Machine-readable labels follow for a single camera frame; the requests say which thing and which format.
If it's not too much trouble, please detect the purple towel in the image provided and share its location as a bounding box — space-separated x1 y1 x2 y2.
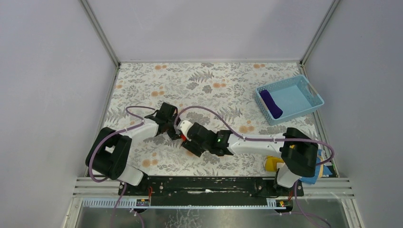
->
259 90 283 119

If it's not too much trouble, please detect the orange towel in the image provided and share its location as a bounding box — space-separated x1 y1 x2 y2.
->
180 134 187 141

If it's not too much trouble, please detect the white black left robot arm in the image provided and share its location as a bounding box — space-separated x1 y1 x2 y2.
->
85 102 180 186

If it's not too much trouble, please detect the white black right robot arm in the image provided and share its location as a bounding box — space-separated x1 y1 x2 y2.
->
177 121 318 188

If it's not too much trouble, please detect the floral patterned table mat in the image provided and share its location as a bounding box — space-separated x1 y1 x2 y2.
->
104 63 319 176

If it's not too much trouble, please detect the yellow blue Pokemon towel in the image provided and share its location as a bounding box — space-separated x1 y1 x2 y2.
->
264 148 331 188

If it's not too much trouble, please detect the light blue plastic basket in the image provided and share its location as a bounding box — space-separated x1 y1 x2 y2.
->
255 75 325 125

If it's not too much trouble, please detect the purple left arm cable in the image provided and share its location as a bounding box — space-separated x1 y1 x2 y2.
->
88 105 156 228

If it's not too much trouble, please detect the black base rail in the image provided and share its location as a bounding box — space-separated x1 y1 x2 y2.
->
118 176 304 203

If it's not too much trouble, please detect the white slotted cable duct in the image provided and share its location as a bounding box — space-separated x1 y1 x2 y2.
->
82 198 287 210

